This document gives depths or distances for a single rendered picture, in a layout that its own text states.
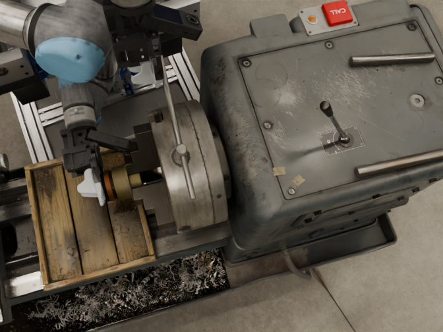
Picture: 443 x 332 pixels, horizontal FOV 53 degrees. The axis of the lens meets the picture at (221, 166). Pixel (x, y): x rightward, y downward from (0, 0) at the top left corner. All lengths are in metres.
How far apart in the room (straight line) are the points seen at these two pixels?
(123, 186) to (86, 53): 0.34
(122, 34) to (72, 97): 0.42
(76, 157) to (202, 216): 0.34
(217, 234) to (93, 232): 0.35
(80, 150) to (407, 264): 1.73
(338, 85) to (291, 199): 0.30
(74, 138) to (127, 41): 0.43
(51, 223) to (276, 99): 0.72
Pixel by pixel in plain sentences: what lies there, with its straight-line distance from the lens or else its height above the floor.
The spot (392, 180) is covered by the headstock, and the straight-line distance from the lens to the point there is 1.01.
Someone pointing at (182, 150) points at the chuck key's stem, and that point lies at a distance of 0.87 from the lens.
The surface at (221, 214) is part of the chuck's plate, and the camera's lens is 1.03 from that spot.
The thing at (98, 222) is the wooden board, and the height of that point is 0.89.
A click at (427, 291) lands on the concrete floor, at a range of 2.41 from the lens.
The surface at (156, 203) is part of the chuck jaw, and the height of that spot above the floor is 1.11.
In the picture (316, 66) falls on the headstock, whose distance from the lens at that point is 1.07.
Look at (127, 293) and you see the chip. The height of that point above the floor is 0.58.
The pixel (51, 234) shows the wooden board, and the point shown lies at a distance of 1.32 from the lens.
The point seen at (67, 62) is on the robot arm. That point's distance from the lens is 0.90.
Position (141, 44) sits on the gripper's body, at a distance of 0.79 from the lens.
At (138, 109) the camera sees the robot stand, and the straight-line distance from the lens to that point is 2.15.
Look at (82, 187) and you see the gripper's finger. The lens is 1.10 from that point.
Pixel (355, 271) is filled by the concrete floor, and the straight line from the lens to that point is 2.28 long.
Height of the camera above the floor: 2.13
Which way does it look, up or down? 71 degrees down
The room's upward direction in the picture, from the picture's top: 11 degrees clockwise
